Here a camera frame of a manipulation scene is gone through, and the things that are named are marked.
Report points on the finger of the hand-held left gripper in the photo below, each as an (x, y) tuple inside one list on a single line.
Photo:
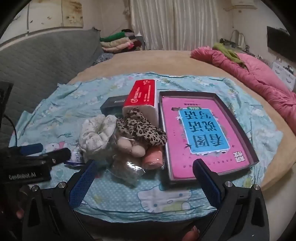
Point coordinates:
[(31, 148), (57, 155)]

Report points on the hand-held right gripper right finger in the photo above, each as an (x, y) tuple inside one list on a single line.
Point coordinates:
[(208, 185)]

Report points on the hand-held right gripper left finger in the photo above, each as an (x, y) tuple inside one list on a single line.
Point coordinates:
[(83, 185)]

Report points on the dark shallow box tray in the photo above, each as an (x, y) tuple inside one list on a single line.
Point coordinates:
[(185, 94)]

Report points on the person's right hand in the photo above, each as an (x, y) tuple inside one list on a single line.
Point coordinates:
[(191, 234)]

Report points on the small white blue packet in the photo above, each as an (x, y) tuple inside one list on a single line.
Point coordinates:
[(76, 157)]

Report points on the small packaged plush toy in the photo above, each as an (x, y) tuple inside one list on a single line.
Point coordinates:
[(94, 134)]

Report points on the cartoon cat printed blanket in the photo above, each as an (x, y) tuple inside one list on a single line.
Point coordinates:
[(69, 104)]

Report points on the bagged beige plush toy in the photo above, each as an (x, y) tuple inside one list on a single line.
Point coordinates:
[(129, 144)]

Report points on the pink rolled cloth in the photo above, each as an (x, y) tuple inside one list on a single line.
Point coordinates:
[(152, 158)]

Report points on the dark blue box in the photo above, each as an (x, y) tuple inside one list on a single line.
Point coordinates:
[(111, 104)]

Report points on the leopard print cloth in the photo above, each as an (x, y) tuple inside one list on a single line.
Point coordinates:
[(138, 127)]

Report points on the grey quilted headboard cushion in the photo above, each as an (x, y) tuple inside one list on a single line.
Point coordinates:
[(46, 64)]

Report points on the red tissue pack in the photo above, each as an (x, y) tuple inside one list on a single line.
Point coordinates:
[(141, 92)]

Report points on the dark floral cloth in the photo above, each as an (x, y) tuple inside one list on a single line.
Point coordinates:
[(103, 58)]

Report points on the pink quilt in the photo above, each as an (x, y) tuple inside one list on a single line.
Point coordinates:
[(259, 76)]

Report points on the stack of folded clothes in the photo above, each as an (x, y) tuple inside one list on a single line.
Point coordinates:
[(115, 44)]

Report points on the tan bed mattress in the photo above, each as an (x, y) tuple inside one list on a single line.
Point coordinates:
[(161, 62)]

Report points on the green cloth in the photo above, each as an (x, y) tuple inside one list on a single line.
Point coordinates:
[(227, 54)]

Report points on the white drawer cabinet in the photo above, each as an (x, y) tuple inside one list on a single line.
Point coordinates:
[(283, 73)]

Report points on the white pleated curtain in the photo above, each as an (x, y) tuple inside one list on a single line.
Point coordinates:
[(173, 23)]

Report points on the white air conditioner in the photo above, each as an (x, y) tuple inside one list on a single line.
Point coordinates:
[(242, 3)]

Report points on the floral wall painting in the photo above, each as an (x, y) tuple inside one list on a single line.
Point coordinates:
[(46, 14)]

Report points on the white arched frame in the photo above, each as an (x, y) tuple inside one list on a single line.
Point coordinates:
[(238, 38)]

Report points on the black wall television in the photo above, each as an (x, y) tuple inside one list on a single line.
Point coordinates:
[(277, 38)]

